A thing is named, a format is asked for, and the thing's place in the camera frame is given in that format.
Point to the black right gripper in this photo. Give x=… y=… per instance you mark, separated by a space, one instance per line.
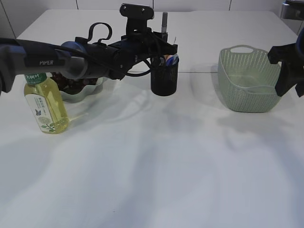
x=292 y=67

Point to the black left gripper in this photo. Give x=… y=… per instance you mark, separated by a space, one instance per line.
x=140 y=42

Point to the silver glitter pen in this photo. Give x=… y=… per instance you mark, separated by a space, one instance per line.
x=164 y=23

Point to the blue small scissors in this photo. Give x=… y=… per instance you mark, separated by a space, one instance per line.
x=172 y=60

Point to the artificial red grape bunch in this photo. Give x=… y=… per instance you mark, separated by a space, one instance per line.
x=72 y=86

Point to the yellow tea bottle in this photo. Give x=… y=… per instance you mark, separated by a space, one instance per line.
x=44 y=99

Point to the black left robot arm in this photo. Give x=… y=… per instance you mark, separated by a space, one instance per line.
x=81 y=59

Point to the black mesh pen holder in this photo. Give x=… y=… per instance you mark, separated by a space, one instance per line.
x=163 y=78

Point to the green plastic woven basket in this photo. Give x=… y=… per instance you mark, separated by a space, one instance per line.
x=247 y=79

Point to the green wavy plastic plate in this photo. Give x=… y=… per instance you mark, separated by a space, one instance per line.
x=87 y=90

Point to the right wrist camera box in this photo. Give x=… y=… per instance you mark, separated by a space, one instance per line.
x=292 y=9

